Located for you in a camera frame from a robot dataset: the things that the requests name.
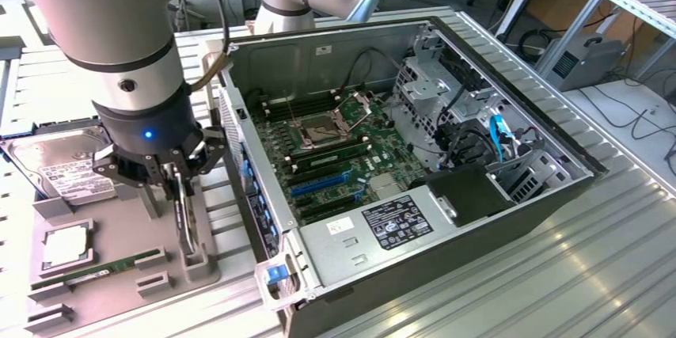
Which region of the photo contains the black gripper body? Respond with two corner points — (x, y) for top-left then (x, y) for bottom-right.
(95, 85), (206, 163)

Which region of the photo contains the green graphics card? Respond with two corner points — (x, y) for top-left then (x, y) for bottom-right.
(171, 163), (206, 256)

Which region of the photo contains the black RAM slot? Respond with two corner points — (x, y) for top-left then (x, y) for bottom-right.
(283, 138), (368, 160)
(267, 101), (343, 121)
(282, 134), (366, 156)
(262, 93), (338, 112)
(259, 89), (335, 107)
(264, 97), (340, 116)

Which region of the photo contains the hard disk with blue carrier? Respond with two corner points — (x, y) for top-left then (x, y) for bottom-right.
(0, 116), (120, 207)

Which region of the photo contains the grey parts rack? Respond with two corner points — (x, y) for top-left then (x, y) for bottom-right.
(20, 171), (223, 337)

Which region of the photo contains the silver CPU socket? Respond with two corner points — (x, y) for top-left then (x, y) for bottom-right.
(287, 112), (356, 154)

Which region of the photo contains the long black expansion slot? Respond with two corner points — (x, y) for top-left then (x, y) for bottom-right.
(287, 163), (348, 188)
(298, 192), (359, 215)
(303, 199), (363, 223)

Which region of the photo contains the blue expansion slot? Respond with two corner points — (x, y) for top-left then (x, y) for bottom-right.
(290, 173), (354, 198)

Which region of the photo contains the green RAM stick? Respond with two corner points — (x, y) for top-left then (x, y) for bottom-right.
(290, 145), (372, 171)
(30, 249), (162, 291)

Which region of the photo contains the silver CPU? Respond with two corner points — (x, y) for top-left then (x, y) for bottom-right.
(40, 226), (92, 267)

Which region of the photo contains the silver socket cover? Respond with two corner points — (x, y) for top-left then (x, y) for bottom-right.
(334, 91), (374, 135)

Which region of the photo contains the green motherboard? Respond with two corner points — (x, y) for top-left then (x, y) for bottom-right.
(247, 86), (430, 230)

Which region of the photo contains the blue case latch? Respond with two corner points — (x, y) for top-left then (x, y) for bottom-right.
(263, 265), (291, 287)

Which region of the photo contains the silver chipset heatsink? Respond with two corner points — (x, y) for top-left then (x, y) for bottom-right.
(368, 173), (410, 199)

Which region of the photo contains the grey power supply unit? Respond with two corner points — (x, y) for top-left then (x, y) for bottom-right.
(284, 185), (462, 290)

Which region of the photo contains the silver disk bay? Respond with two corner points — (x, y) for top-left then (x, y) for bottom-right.
(391, 23), (508, 149)
(484, 146), (580, 204)

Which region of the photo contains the black plastic shroud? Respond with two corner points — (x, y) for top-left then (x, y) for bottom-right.
(407, 165), (520, 229)

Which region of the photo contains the black open PC case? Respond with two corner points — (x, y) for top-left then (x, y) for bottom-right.
(199, 15), (610, 338)

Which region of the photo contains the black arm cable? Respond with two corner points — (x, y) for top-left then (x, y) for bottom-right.
(187, 0), (234, 89)

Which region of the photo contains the black wire loop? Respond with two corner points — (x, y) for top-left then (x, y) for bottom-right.
(340, 47), (406, 93)

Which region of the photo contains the black wire bundle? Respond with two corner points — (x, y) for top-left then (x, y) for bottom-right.
(436, 118), (500, 169)

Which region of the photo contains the blue wire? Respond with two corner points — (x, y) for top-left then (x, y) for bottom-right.
(488, 113), (512, 164)

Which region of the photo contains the coiled black cable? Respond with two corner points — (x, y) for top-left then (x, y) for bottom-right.
(518, 28), (552, 58)

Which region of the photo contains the grey box with handle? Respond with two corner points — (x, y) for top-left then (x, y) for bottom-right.
(538, 32), (628, 93)

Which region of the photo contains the black floor cable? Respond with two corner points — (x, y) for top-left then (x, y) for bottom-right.
(575, 84), (676, 141)

